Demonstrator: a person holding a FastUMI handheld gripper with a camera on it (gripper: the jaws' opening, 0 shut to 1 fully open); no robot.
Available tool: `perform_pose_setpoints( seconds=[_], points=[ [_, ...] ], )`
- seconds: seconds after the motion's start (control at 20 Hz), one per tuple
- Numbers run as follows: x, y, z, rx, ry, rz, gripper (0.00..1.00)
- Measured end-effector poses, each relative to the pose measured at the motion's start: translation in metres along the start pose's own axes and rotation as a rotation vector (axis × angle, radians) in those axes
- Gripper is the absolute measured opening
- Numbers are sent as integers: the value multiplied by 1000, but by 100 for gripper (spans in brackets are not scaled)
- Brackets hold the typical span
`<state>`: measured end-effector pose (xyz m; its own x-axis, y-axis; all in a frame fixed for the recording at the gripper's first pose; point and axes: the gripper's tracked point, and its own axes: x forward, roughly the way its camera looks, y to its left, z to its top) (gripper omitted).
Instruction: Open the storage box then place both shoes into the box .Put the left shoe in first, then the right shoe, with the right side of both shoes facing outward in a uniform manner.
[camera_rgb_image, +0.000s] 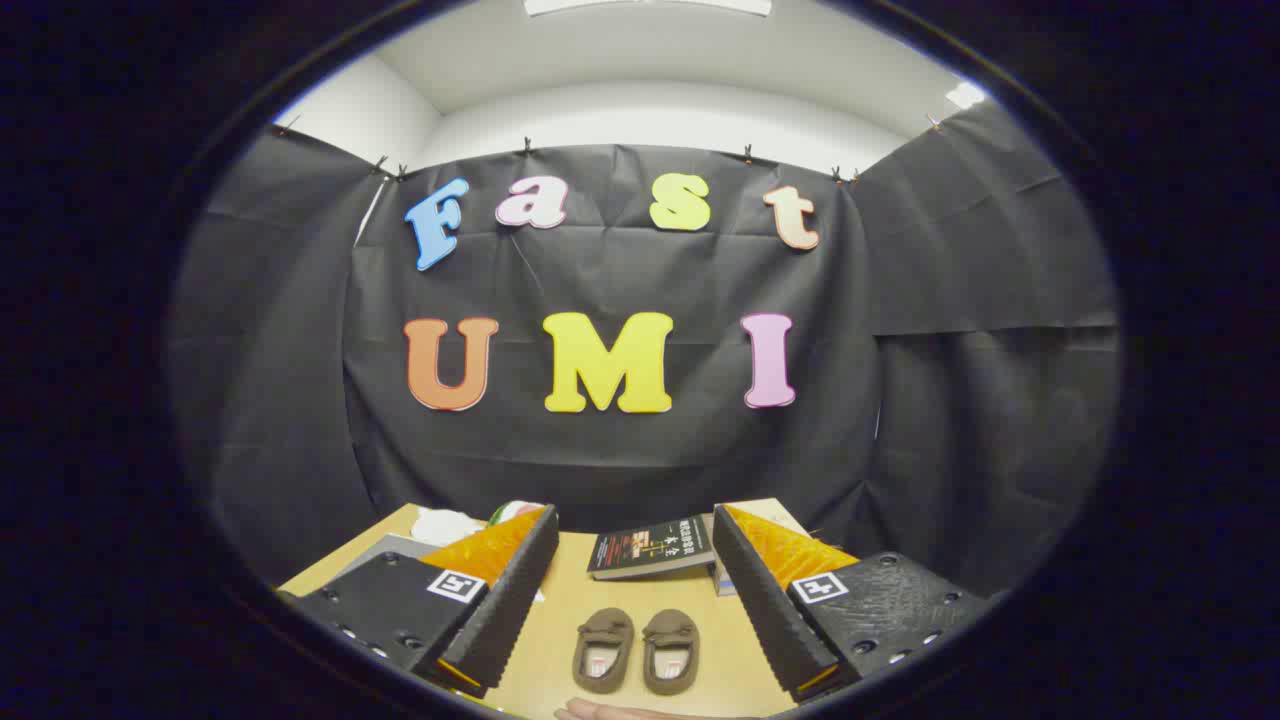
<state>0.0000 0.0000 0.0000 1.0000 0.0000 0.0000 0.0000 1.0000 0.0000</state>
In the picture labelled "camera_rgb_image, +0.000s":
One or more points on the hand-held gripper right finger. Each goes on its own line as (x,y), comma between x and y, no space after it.
(765,610)

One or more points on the blue cover book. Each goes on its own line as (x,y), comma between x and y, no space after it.
(722,583)

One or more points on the black backdrop cloth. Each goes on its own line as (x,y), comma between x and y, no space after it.
(620,270)

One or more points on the brown fuzzy slipper shoe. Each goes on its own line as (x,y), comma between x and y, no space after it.
(603,650)
(671,650)

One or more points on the black cover book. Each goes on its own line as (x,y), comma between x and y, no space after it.
(650,546)

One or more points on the white plush toy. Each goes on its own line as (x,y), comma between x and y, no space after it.
(445,526)

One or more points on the ceiling light panel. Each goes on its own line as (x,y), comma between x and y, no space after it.
(650,5)

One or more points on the watermelon slice plush toy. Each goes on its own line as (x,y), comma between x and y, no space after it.
(515,513)

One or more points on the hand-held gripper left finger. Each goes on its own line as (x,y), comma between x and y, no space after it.
(505,610)

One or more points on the beige cover book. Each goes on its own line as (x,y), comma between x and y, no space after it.
(772,510)

